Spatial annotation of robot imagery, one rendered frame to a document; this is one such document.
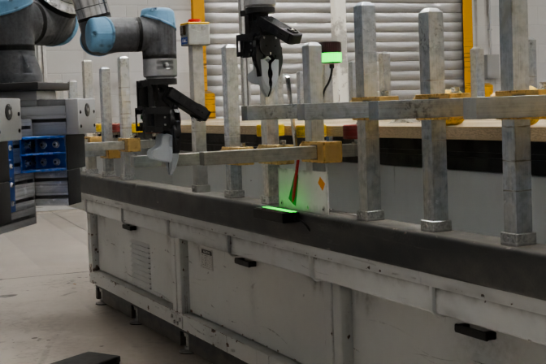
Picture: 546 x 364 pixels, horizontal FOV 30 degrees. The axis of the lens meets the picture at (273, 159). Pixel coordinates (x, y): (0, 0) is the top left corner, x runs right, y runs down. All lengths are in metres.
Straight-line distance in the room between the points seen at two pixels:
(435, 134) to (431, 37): 0.19
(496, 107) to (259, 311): 2.10
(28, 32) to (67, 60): 7.63
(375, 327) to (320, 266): 0.33
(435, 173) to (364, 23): 0.40
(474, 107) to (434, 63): 0.62
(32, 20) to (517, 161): 1.41
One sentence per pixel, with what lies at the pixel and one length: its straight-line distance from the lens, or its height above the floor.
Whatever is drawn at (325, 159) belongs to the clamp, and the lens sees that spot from 2.37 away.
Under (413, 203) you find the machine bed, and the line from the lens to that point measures 2.47.
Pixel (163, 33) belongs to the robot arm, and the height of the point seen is 1.12.
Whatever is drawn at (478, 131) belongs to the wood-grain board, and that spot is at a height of 0.89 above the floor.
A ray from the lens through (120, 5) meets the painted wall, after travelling 10.49.
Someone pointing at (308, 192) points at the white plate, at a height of 0.75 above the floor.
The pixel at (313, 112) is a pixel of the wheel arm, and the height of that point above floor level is 0.94.
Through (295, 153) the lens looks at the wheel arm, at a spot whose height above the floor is 0.85.
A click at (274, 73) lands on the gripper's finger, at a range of 2.44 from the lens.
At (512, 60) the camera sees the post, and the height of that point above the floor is 1.02.
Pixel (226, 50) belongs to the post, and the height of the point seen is 1.12.
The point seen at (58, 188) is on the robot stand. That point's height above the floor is 0.77.
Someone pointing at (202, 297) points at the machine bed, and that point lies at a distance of 3.88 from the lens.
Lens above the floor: 0.96
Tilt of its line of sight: 3 degrees down
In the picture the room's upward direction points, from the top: 2 degrees counter-clockwise
